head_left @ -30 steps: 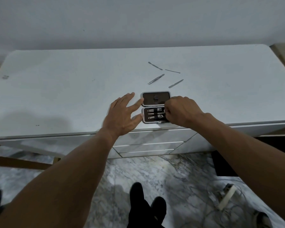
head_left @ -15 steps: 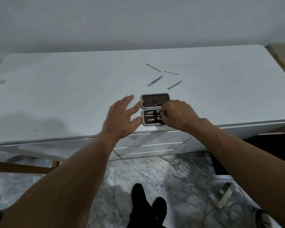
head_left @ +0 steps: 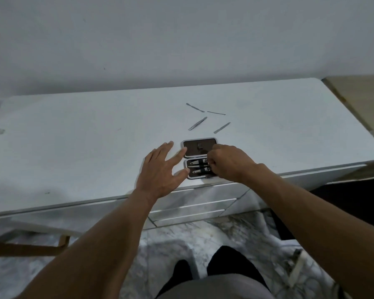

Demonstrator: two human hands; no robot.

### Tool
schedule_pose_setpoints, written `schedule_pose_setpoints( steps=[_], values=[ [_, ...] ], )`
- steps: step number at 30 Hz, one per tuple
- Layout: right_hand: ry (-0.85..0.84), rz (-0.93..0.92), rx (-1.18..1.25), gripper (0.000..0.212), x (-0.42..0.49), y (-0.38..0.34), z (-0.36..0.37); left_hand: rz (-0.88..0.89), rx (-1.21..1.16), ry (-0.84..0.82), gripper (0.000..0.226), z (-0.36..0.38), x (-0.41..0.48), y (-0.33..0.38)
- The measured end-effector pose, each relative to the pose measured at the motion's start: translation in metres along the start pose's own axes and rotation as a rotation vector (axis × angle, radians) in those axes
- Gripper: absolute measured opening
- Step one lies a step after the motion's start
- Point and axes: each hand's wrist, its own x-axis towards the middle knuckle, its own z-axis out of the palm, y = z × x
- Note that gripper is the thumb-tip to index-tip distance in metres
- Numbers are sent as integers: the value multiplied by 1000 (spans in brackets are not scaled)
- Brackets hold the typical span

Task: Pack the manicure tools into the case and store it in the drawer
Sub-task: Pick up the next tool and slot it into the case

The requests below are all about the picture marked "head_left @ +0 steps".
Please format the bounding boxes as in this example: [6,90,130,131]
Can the brown manicure kit case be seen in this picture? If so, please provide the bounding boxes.
[181,137,219,180]

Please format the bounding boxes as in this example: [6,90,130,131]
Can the person's left forearm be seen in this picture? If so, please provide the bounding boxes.
[17,190,159,299]

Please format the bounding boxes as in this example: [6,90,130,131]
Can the person's left leg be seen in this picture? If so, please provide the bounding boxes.
[157,260,194,298]

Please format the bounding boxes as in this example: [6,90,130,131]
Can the person's leg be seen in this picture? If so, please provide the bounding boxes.
[157,260,194,298]
[206,245,270,290]

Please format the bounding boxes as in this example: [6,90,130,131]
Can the brown wooden chair rail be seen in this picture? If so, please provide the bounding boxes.
[0,235,71,257]

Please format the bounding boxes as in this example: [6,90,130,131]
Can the silver tweezers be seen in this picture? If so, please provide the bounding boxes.
[188,116,208,131]

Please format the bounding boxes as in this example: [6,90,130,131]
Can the person's right leg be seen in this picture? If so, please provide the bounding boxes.
[206,245,270,290]

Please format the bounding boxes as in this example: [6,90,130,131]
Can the person's right hand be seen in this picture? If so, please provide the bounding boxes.
[207,144,257,184]

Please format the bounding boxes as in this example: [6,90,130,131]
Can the white table with drawers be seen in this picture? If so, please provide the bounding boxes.
[0,78,374,235]

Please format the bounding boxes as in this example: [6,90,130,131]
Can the person's left hand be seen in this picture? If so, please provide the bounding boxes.
[134,141,189,200]

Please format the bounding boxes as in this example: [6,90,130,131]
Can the person's right forearm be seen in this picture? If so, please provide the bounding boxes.
[241,163,374,299]

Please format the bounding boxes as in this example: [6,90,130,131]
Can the person's grey shirt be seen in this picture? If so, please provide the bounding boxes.
[157,274,275,299]

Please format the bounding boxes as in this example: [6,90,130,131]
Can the white strip on floor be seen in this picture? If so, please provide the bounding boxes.
[286,248,310,287]

